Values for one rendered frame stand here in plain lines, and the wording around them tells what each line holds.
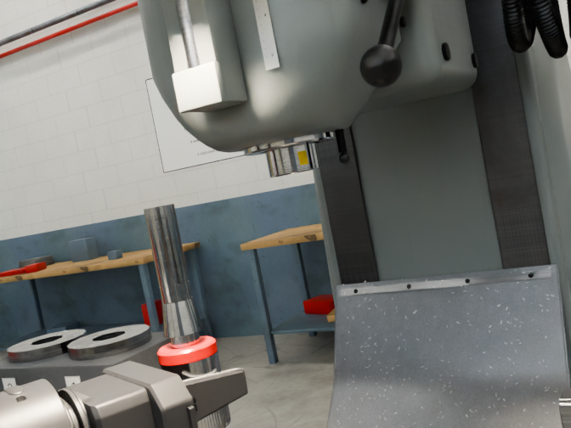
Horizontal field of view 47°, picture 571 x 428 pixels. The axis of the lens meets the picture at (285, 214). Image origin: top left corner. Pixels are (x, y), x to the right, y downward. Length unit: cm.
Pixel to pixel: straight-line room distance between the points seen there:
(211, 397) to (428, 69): 37
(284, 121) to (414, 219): 47
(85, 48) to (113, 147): 95
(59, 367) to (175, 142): 526
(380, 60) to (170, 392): 27
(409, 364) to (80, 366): 45
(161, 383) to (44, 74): 659
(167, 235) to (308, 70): 17
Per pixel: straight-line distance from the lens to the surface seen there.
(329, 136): 58
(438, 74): 68
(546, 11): 75
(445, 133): 94
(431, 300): 96
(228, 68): 51
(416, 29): 67
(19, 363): 81
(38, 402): 48
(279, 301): 560
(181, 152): 593
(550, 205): 92
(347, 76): 54
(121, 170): 638
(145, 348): 73
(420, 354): 95
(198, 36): 51
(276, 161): 59
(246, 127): 53
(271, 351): 482
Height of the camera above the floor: 128
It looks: 3 degrees down
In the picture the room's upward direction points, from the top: 11 degrees counter-clockwise
